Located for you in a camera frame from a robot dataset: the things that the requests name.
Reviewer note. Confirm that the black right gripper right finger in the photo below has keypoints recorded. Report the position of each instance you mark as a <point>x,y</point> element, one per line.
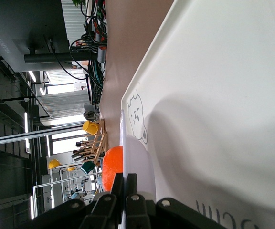
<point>137,212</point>

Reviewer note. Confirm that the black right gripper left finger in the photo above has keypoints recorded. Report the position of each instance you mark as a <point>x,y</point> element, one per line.
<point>99,210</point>

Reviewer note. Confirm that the orange fruit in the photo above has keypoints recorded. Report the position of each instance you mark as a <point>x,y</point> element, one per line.
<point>112,167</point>

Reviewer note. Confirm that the teal mug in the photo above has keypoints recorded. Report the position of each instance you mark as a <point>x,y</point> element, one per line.
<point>87,167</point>

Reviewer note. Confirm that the yellow hard hat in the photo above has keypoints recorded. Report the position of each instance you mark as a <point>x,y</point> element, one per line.
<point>54,164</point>
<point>71,169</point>

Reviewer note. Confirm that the wooden mug rack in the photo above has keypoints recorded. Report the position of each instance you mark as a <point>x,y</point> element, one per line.
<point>99,145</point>

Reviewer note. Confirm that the yellow mug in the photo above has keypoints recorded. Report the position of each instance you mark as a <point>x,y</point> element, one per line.
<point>91,128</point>

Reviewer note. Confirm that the cream tray with bear print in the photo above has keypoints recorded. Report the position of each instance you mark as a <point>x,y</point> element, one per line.
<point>223,95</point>

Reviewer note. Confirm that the black horizontal pole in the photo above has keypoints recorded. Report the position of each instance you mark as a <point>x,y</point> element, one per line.
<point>56,58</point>

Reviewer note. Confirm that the dark wall display panel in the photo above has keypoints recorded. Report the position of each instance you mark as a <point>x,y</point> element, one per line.
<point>27,31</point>

